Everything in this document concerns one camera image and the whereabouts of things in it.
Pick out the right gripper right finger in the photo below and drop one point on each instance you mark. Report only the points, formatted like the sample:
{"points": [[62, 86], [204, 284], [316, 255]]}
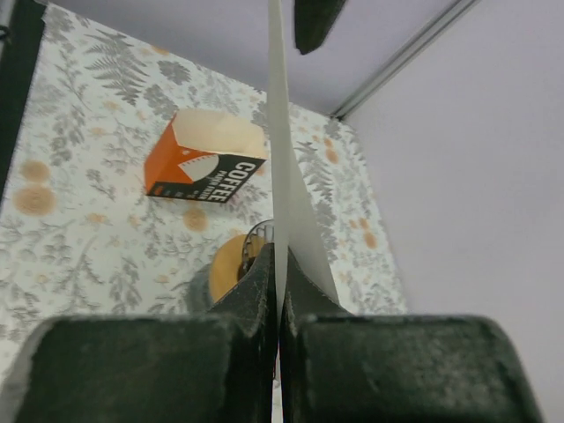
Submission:
{"points": [[340, 367]]}

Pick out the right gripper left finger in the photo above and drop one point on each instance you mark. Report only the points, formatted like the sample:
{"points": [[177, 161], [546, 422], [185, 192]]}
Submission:
{"points": [[215, 366]]}

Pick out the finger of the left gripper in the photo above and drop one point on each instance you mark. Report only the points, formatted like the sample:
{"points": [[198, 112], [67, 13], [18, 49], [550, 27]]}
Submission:
{"points": [[313, 21]]}

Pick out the wooden dripper ring holder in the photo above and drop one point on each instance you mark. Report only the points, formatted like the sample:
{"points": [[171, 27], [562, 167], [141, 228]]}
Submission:
{"points": [[225, 266]]}

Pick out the beige paper coffee filter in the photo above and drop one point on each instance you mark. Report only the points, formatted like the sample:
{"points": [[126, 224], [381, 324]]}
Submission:
{"points": [[296, 232]]}

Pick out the coffee filter paper box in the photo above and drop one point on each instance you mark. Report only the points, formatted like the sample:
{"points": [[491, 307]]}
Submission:
{"points": [[205, 156]]}

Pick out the grey glass dripper cone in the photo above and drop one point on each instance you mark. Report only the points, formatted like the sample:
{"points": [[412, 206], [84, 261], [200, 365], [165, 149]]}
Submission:
{"points": [[260, 234]]}

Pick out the floral patterned table mat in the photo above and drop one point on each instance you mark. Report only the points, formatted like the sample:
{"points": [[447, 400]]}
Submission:
{"points": [[78, 233]]}

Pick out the left aluminium corner post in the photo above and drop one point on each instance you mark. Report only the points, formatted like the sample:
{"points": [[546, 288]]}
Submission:
{"points": [[421, 40]]}

